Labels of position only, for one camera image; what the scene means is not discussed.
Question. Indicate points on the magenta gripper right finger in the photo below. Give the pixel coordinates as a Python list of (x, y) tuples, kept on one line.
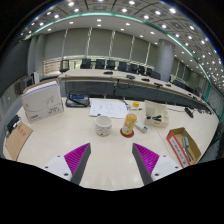
[(146, 161)]

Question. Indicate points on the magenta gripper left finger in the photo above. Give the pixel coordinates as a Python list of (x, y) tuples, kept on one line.
[(77, 160)]

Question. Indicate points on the red round coaster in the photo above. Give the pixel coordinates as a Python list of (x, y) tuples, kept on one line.
[(127, 135)]

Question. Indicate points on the white marker pen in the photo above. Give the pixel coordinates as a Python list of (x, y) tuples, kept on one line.
[(140, 126)]

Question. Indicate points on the orange-brown open cardboard box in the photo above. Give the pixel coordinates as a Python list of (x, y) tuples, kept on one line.
[(184, 147)]

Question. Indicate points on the white spotted mug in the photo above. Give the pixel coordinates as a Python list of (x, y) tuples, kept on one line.
[(103, 125)]

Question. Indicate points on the yellow labelled bottle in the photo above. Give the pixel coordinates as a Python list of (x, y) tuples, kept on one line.
[(129, 122)]

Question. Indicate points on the white plastic tray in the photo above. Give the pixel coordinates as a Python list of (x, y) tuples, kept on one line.
[(155, 114)]

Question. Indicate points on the white paper sheet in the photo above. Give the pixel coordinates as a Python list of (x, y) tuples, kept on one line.
[(111, 109)]

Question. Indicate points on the brown cardboard sheet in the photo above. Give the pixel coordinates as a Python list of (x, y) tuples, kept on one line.
[(17, 139)]

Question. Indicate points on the white cardboard box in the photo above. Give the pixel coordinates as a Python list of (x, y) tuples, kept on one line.
[(42, 100)]

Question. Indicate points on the black power adapter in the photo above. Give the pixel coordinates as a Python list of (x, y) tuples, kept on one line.
[(14, 120)]

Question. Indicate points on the long curved conference desk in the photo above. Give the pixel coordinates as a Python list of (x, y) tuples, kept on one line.
[(121, 85)]

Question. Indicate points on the black desk microphone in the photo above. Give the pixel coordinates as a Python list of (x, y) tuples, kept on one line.
[(108, 72)]

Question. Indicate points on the grey box monitor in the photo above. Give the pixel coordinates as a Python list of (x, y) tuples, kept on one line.
[(22, 85)]

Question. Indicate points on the black office chair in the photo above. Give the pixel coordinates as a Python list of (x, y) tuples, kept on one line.
[(64, 66)]

